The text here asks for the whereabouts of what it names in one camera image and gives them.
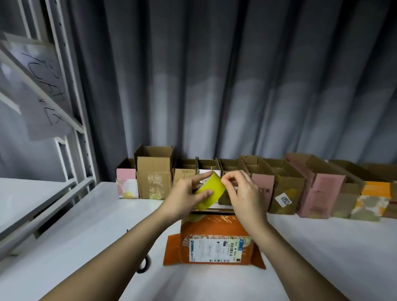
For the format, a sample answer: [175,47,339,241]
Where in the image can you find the person's right hand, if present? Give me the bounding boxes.
[220,169,270,236]

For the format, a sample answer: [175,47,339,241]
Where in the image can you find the person's left hand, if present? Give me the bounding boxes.
[158,170,215,223]

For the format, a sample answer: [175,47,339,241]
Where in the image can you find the pink lettered cardboard box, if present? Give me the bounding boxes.
[285,152,347,220]
[238,154,276,213]

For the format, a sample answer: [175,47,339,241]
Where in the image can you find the taped brown cardboard box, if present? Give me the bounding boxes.
[172,158,200,187]

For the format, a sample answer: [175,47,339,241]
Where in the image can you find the yellow tape roll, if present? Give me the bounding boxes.
[193,171,227,212]

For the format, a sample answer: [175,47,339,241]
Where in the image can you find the brown box with barcode label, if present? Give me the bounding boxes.
[133,144,176,201]

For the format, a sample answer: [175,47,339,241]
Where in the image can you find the brown box with white label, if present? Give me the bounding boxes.
[216,158,246,207]

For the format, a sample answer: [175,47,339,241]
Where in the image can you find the pink and yellow printed box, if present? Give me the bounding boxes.
[196,156,223,178]

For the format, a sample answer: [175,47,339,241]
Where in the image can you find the orange white patterned cardboard box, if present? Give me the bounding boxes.
[163,210,267,270]

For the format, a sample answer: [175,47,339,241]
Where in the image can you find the pink green printed cardboard box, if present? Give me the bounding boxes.
[115,157,140,200]

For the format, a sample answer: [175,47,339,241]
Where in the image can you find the black scissors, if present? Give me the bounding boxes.
[136,252,153,275]

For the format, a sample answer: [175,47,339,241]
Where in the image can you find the orange and white carton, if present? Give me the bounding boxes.
[349,180,393,223]

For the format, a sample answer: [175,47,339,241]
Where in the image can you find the person's right forearm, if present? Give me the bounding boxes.
[250,222,349,301]

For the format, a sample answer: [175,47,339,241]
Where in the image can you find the person's left forearm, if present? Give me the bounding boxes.
[40,207,176,301]

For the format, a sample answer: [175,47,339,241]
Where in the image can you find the white metal shelf rack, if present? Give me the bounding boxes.
[0,0,100,259]

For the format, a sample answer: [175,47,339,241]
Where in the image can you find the handwritten paper sheet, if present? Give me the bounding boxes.
[18,79,73,141]
[2,33,73,114]

